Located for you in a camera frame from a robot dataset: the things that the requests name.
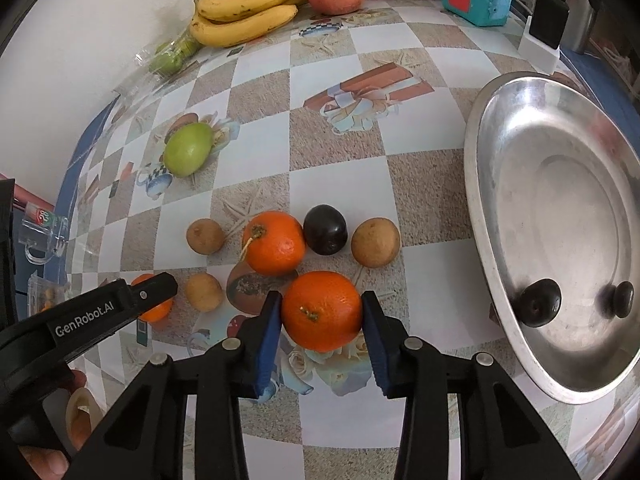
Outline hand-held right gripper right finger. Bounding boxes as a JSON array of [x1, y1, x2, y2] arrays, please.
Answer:
[[361, 290, 583, 480]]

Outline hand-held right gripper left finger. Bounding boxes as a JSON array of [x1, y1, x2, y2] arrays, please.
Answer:
[[65, 290, 286, 480]]

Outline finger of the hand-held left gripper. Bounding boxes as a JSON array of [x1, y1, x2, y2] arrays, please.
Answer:
[[47, 271, 179, 361]]

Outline smooth orange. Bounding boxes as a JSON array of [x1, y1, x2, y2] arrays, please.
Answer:
[[131, 273, 174, 323], [281, 271, 363, 353]]

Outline orange with dry stem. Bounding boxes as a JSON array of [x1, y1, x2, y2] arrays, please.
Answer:
[[242, 211, 307, 277]]

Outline round metal tray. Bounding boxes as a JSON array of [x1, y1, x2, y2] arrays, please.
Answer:
[[463, 72, 640, 405]]

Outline person's left hand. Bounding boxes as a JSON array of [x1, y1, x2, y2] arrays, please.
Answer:
[[0, 370, 103, 480]]

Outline small clear plastic box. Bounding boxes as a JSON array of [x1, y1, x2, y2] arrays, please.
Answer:
[[27, 275, 68, 313]]

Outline large brown round fruit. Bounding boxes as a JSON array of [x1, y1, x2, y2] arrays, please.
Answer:
[[350, 217, 401, 268]]

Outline dark purple plum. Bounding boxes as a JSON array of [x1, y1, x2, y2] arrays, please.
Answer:
[[515, 278, 562, 328], [303, 204, 348, 256]]

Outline checkered printed tablecloth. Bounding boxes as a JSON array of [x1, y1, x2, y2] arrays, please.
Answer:
[[50, 0, 640, 480]]

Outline large green fruit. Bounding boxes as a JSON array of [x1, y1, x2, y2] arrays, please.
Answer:
[[164, 122, 217, 178]]

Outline small green fruit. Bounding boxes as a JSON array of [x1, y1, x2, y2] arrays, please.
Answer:
[[172, 37, 202, 60], [150, 52, 183, 75]]

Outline clear plastic fruit container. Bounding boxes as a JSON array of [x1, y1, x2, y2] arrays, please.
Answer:
[[134, 27, 203, 78]]

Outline yellow banana bunch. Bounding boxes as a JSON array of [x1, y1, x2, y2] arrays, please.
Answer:
[[188, 0, 332, 48]]

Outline steel kettle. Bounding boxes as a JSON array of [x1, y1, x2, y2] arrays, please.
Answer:
[[555, 0, 608, 55]]

